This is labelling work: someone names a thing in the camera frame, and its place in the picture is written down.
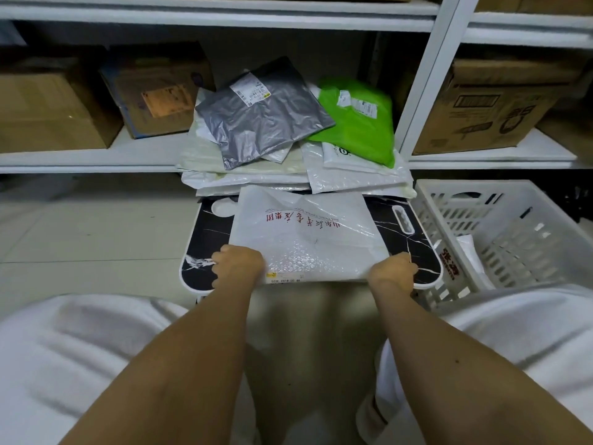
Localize person's right hand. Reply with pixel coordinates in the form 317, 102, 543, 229
366, 252, 419, 297

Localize person's left hand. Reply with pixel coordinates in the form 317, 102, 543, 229
211, 244, 267, 292

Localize large white bubble mailer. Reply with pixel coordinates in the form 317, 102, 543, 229
456, 234, 497, 292

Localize white mailer with red text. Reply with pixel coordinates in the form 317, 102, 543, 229
229, 185, 391, 286

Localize pile of white mailers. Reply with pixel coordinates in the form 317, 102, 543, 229
175, 85, 418, 198

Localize white plastic basket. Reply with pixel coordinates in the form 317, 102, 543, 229
410, 179, 593, 311

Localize green poly mailer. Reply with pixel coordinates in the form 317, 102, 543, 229
308, 77, 396, 169

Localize grey poly mailer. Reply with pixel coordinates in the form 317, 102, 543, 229
194, 56, 337, 171

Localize white metal shelf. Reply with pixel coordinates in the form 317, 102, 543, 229
0, 0, 593, 174

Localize person's right forearm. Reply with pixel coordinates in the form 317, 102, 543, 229
372, 287, 593, 445

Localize person's left forearm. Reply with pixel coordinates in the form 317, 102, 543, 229
60, 278, 260, 445

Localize person's white shorts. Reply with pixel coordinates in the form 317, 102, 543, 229
0, 282, 593, 445

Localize black marble lap table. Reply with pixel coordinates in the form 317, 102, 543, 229
179, 194, 444, 295

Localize cardboard box with black print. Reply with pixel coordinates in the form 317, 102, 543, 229
412, 57, 584, 156

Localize cardboard box with orange label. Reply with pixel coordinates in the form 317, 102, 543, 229
99, 41, 216, 140

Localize dark cardboard box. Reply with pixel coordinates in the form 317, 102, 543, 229
537, 101, 593, 153

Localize plain brown cardboard box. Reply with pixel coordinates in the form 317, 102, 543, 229
0, 57, 124, 155

